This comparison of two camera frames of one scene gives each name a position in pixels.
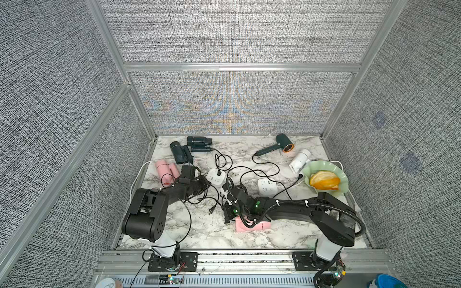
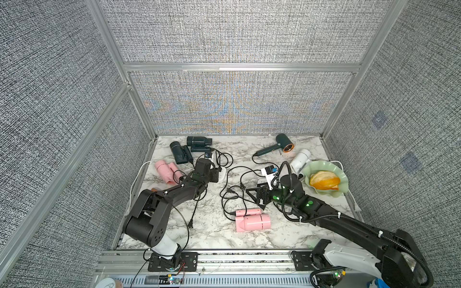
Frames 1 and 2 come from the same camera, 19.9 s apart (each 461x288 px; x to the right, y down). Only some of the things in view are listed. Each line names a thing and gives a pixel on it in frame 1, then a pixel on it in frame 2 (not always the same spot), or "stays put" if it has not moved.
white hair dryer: x=299 y=162 stays put
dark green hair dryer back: x=199 y=144 stays put
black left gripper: x=204 y=184 to x=215 y=173
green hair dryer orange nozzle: x=283 y=141 stays put
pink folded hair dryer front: x=263 y=225 stays put
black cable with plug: x=204 y=197 to x=191 y=222
